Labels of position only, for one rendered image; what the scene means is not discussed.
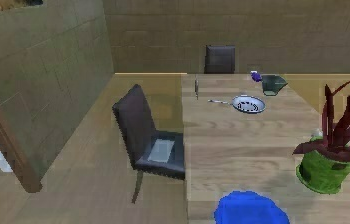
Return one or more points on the thin grey upright utensil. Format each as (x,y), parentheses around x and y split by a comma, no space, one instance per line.
(196,87)

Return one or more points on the dark grey dining chair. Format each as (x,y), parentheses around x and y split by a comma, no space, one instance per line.
(139,133)
(220,60)

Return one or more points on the light wooden dining table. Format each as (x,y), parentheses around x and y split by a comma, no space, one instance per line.
(236,150)

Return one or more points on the small purple bottle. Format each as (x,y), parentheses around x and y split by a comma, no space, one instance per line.
(256,76)

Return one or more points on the dark green bowl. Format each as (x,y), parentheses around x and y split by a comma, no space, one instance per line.
(272,85)

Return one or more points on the blue round object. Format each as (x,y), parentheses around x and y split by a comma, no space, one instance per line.
(249,210)

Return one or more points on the red plant in green pot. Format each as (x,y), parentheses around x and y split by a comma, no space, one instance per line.
(329,166)

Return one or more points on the brown wooden door frame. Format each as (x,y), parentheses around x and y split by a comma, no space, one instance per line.
(9,150)

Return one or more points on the framed wall picture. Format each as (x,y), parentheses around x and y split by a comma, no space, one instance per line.
(3,3)

